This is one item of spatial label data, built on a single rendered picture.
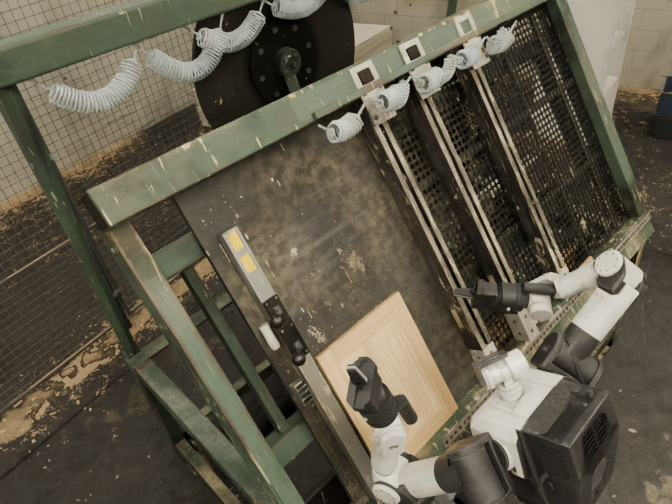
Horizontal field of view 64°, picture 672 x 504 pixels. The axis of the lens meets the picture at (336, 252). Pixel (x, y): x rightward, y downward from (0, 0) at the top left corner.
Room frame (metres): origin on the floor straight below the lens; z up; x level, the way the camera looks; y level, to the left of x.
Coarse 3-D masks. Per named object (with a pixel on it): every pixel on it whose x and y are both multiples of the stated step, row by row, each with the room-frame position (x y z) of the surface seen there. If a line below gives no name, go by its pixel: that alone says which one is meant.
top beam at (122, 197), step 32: (512, 0) 2.18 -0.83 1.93; (544, 0) 2.29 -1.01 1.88; (448, 32) 1.92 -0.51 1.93; (384, 64) 1.71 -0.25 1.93; (288, 96) 1.48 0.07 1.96; (320, 96) 1.53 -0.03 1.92; (224, 128) 1.33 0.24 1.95; (256, 128) 1.37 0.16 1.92; (288, 128) 1.42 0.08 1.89; (160, 160) 1.21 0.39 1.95; (192, 160) 1.24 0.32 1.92; (224, 160) 1.28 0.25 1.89; (96, 192) 1.10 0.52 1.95; (128, 192) 1.13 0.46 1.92; (160, 192) 1.16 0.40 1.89
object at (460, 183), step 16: (400, 48) 1.76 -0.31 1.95; (448, 64) 1.69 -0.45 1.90; (448, 80) 1.67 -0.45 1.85; (416, 96) 1.74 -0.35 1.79; (416, 112) 1.74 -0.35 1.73; (432, 112) 1.73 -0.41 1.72; (432, 128) 1.69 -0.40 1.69; (432, 144) 1.69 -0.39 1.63; (448, 144) 1.68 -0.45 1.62; (432, 160) 1.69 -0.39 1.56; (448, 160) 1.64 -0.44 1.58; (448, 176) 1.63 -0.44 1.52; (464, 176) 1.63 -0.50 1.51; (448, 192) 1.63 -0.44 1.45; (464, 192) 1.59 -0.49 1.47; (464, 208) 1.58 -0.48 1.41; (480, 208) 1.58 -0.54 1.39; (464, 224) 1.57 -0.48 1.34; (480, 224) 1.54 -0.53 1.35; (480, 240) 1.52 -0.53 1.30; (496, 240) 1.53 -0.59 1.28; (480, 256) 1.52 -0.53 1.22; (496, 256) 1.51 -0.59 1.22; (496, 272) 1.46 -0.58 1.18; (512, 320) 1.39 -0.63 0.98; (528, 320) 1.38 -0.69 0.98; (528, 336) 1.34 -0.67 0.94
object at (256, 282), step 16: (224, 240) 1.19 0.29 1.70; (240, 256) 1.17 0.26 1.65; (240, 272) 1.16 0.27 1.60; (256, 272) 1.16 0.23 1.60; (256, 288) 1.13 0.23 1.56; (288, 352) 1.05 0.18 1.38; (304, 368) 1.02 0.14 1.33; (320, 384) 1.01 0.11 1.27; (320, 400) 0.98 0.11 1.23; (336, 400) 0.99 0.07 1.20; (336, 416) 0.96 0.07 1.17; (336, 432) 0.93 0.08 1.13; (352, 432) 0.94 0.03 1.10; (352, 448) 0.91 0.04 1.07; (352, 464) 0.89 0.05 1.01; (368, 464) 0.89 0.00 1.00; (368, 480) 0.86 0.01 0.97
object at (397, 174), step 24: (408, 72) 1.55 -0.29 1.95; (408, 96) 1.52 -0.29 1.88; (384, 120) 1.57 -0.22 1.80; (384, 144) 1.56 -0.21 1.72; (384, 168) 1.55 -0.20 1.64; (408, 168) 1.55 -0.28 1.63; (408, 192) 1.49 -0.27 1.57; (408, 216) 1.48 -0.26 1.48; (432, 240) 1.42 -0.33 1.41; (432, 264) 1.40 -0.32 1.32; (480, 336) 1.26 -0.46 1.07
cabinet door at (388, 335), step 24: (384, 312) 1.24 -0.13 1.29; (408, 312) 1.27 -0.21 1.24; (360, 336) 1.16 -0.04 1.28; (384, 336) 1.19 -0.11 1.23; (408, 336) 1.22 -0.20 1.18; (336, 360) 1.09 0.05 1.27; (384, 360) 1.14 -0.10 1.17; (408, 360) 1.16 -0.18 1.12; (432, 360) 1.19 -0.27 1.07; (336, 384) 1.04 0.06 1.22; (408, 384) 1.11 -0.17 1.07; (432, 384) 1.14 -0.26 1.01; (432, 408) 1.08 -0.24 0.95; (456, 408) 1.11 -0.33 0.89; (360, 432) 0.96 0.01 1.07; (408, 432) 1.01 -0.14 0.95; (432, 432) 1.03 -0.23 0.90
